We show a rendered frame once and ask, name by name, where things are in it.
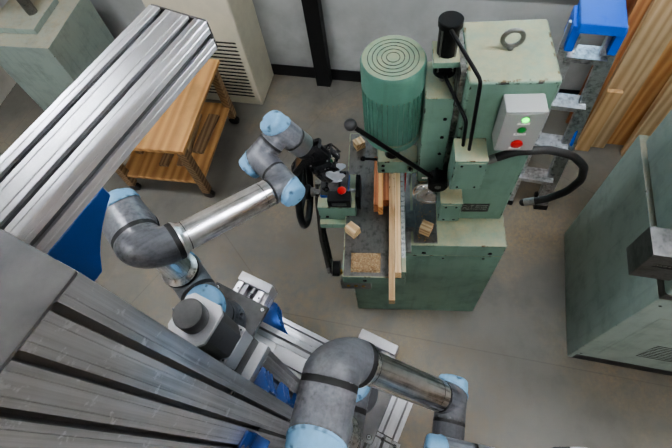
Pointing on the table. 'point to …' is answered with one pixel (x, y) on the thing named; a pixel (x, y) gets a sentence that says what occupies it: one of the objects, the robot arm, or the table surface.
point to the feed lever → (437, 181)
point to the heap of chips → (366, 262)
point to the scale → (402, 217)
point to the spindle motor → (393, 90)
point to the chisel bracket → (396, 161)
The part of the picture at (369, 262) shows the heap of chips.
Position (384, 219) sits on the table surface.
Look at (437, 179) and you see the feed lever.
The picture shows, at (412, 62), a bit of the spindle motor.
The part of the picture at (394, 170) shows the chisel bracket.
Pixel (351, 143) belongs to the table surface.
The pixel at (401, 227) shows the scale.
